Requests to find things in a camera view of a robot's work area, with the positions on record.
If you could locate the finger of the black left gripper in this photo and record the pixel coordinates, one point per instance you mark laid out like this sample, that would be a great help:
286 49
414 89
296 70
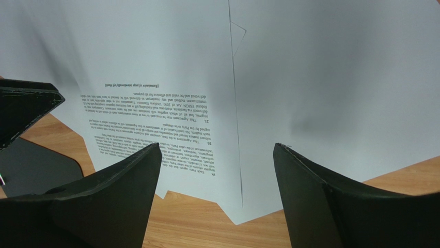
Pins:
23 103

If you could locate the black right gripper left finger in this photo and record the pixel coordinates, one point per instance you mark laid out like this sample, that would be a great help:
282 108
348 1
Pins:
109 208

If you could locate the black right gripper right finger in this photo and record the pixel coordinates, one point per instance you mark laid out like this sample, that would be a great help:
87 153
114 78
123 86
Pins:
326 209

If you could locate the black clipboard folder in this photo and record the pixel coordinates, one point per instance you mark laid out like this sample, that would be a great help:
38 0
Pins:
28 168

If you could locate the printed text paper sheet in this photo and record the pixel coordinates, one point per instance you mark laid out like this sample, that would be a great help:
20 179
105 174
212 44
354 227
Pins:
134 73

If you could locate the white paper sheet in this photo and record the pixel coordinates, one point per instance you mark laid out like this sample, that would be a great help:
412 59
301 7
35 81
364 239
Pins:
351 85

